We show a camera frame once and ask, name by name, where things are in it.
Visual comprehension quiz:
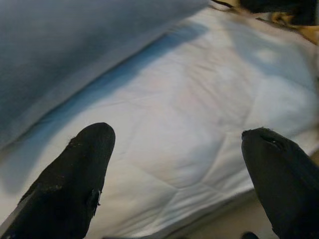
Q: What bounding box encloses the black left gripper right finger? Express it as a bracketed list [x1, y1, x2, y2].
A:
[241, 127, 319, 239]

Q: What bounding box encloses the white quilted mattress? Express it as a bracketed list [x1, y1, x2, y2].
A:
[0, 7, 318, 238]

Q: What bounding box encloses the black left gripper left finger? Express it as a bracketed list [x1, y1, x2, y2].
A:
[0, 121, 116, 239]

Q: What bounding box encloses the grey plush pillow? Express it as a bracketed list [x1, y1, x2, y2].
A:
[0, 0, 210, 150]

